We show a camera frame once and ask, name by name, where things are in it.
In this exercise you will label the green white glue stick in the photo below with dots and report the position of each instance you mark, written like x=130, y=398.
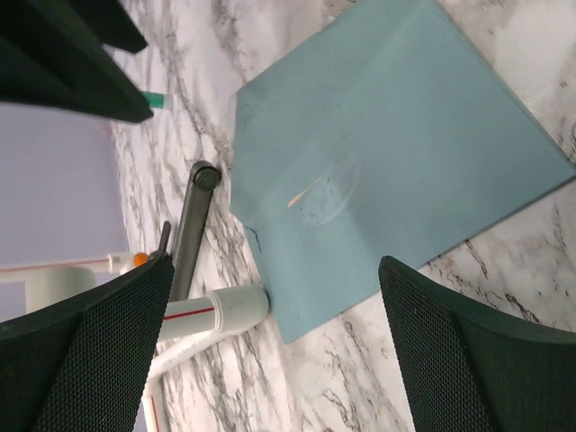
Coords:
x=157, y=100

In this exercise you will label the grey metal rod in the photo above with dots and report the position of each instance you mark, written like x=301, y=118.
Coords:
x=204, y=178

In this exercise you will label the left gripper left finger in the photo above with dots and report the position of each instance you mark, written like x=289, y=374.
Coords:
x=81, y=364

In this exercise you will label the white pvc pipe frame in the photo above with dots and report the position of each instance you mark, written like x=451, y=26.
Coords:
x=223, y=311

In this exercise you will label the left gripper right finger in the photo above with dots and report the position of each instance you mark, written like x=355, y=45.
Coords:
x=468, y=367

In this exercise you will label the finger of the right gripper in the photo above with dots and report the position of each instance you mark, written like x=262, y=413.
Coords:
x=114, y=27
x=52, y=57

